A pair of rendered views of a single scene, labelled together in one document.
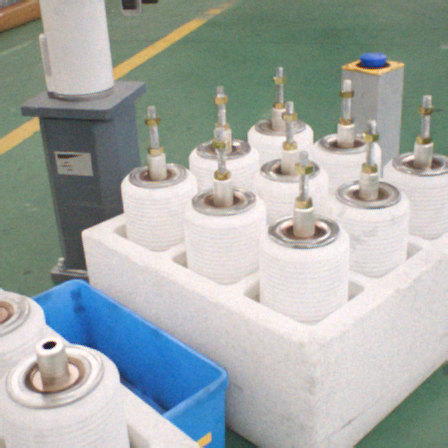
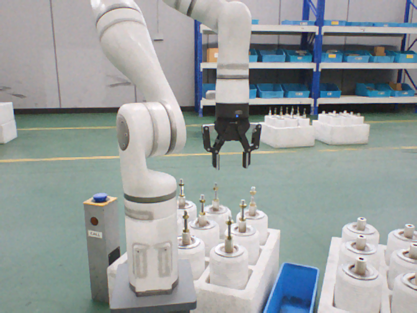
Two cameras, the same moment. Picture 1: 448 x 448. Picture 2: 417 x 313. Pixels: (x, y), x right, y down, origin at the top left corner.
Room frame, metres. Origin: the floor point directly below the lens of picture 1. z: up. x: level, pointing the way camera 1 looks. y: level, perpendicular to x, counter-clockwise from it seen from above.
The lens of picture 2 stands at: (1.23, 0.79, 0.68)
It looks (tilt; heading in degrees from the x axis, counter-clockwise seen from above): 14 degrees down; 244
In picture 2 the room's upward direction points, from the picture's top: straight up
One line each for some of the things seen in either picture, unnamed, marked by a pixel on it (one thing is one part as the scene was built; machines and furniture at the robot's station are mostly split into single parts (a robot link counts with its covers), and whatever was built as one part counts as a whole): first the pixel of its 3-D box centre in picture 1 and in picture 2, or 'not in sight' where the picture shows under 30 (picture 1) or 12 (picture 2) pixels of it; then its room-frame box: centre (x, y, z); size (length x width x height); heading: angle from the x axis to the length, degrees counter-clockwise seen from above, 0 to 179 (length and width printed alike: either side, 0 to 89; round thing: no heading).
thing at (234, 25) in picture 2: not in sight; (233, 41); (0.83, 0.09, 0.74); 0.09 x 0.07 x 0.15; 64
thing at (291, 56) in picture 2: not in sight; (295, 56); (-2.57, -3.91, 0.90); 0.50 x 0.38 x 0.21; 73
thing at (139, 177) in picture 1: (158, 176); (229, 249); (0.83, 0.09, 0.25); 0.08 x 0.08 x 0.01
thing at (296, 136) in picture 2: not in sight; (285, 133); (-0.92, -1.94, 0.09); 0.39 x 0.39 x 0.18; 79
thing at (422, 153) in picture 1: (423, 155); (181, 201); (0.82, -0.25, 0.26); 0.02 x 0.02 x 0.03
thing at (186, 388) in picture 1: (115, 380); (291, 312); (0.67, 0.14, 0.06); 0.30 x 0.11 x 0.12; 42
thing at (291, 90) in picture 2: not in sight; (293, 90); (-2.57, -3.92, 0.36); 0.50 x 0.38 x 0.21; 73
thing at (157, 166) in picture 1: (157, 166); (229, 244); (0.83, 0.09, 0.26); 0.02 x 0.02 x 0.03
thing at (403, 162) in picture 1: (422, 164); (182, 205); (0.82, -0.25, 0.25); 0.08 x 0.08 x 0.01
